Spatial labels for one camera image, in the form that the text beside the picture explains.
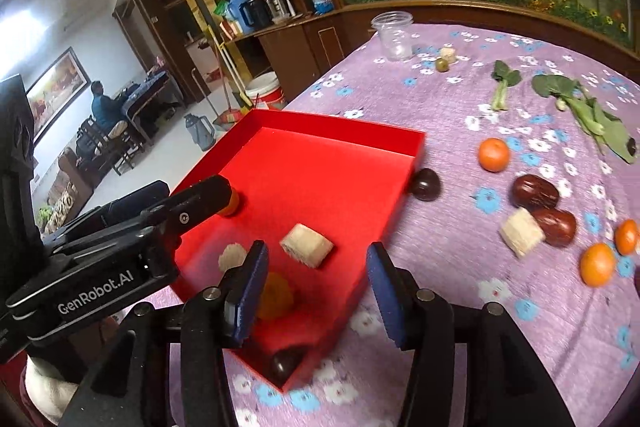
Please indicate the white red plastic bucket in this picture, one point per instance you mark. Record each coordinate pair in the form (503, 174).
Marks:
(265, 92)

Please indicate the dark cherry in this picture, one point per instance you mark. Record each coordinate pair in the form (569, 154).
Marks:
(285, 362)
(425, 185)

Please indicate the beige sugarcane piece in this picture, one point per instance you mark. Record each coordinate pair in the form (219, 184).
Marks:
(521, 232)
(232, 257)
(306, 246)

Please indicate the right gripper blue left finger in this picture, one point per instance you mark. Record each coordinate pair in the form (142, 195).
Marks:
(246, 285)

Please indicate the white gloved left hand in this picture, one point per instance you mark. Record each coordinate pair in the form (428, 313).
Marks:
(49, 392)

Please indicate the green leafy vegetable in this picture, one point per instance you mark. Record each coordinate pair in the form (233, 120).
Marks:
(604, 128)

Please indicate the dark red jujube date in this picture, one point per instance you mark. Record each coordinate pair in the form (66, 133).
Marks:
(533, 192)

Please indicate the small green olive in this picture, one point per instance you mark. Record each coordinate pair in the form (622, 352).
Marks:
(441, 65)

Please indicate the small beige nut piece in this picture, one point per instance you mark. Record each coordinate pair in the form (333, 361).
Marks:
(448, 54)

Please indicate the small green vegetable stalk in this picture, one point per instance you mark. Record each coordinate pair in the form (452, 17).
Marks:
(506, 78)

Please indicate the orange tangerine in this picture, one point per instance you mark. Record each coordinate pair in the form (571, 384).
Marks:
(597, 265)
(626, 237)
(233, 206)
(276, 298)
(493, 155)

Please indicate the grey thermos flask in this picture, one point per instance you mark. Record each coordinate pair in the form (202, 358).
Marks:
(201, 130)

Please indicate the clear plastic jar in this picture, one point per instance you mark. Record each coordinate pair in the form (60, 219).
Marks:
(394, 31)

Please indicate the red shallow box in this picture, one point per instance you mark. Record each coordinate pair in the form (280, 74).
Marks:
(317, 190)

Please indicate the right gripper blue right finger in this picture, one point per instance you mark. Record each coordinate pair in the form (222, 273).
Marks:
(394, 290)

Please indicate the blue plastic jug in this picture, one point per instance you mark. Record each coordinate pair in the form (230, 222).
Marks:
(240, 11)

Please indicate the framed wall painting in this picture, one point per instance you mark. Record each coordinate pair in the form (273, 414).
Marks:
(55, 90)

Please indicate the seated person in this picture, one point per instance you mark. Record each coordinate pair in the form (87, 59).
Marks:
(101, 133)

